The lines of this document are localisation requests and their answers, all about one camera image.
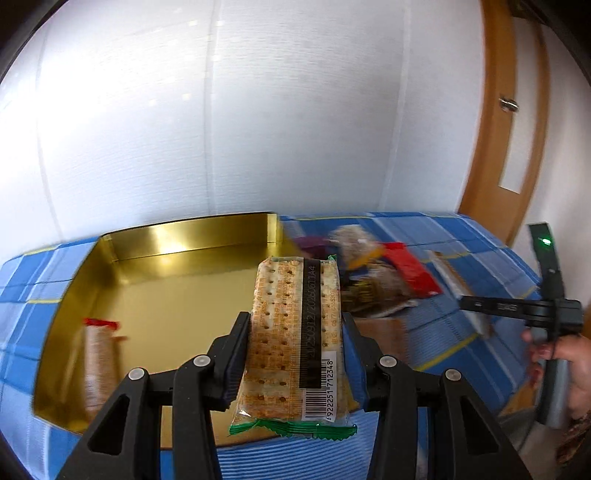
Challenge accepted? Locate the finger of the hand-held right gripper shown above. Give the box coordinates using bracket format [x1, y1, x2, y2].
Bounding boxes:
[458, 295, 546, 326]

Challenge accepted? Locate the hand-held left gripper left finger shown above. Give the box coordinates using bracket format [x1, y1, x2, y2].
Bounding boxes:
[54, 311, 252, 480]

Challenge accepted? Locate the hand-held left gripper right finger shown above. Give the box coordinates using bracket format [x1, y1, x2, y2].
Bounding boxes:
[342, 314, 534, 480]

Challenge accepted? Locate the orange cake packet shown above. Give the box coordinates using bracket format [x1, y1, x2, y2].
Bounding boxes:
[353, 316, 409, 370]

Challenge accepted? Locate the long beige snack packet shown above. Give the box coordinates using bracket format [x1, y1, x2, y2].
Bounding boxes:
[427, 249, 492, 337]

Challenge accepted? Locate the green-edged cracker packet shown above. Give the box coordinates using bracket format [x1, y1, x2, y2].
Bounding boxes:
[229, 255, 358, 439]

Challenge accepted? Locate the red snack packet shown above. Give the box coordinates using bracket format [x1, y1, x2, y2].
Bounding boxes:
[383, 242, 441, 296]

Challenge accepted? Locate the gold tin box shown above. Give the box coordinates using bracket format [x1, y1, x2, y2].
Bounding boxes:
[31, 211, 361, 448]

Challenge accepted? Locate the red-edged cracker packet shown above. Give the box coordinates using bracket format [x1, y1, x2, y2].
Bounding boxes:
[83, 318, 121, 418]

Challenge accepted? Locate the person's right hand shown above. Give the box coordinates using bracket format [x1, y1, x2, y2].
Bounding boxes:
[523, 329, 591, 416]

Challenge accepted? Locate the dark brown snack packet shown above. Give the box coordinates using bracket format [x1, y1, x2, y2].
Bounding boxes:
[339, 263, 419, 319]

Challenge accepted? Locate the purple snack packet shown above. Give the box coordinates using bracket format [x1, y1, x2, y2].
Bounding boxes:
[295, 235, 334, 259]

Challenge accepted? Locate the wooden door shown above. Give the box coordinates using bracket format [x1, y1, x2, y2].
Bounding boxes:
[457, 0, 552, 246]

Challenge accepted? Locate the blue plaid tablecloth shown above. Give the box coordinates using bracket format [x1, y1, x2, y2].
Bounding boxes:
[0, 211, 543, 480]

